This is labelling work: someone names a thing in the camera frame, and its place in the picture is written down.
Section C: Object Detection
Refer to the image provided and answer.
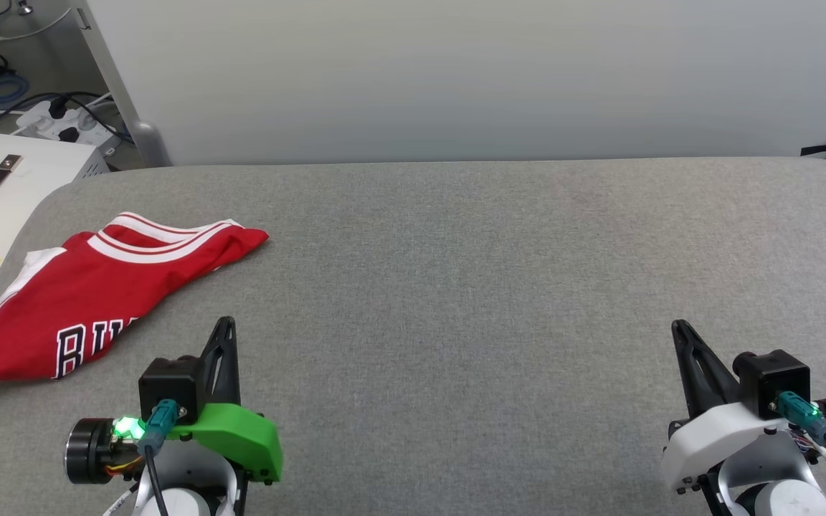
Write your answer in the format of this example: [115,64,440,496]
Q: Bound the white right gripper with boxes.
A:
[660,319,791,495]

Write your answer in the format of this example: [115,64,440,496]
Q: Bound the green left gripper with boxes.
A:
[168,316,284,483]

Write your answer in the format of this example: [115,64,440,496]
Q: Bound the red and white basketball jersey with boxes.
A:
[0,211,270,388]

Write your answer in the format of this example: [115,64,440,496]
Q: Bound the white power strip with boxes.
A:
[14,98,117,153]

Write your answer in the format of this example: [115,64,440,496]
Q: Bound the white partition panel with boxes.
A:
[86,0,826,168]

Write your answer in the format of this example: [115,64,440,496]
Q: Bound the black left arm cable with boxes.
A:
[136,400,186,516]

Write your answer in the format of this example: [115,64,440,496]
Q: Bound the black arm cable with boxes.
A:
[136,400,186,516]
[776,391,826,495]

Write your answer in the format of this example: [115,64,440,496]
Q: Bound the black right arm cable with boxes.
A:
[776,391,826,495]

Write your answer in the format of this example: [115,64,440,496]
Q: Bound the grey partition post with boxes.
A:
[71,0,171,168]

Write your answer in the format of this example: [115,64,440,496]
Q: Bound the white box with black strap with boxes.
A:
[0,130,110,328]

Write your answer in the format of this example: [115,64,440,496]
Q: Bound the blue coiled cable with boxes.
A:
[0,71,31,110]

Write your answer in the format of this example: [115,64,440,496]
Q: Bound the thin white floor cable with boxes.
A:
[0,6,74,42]

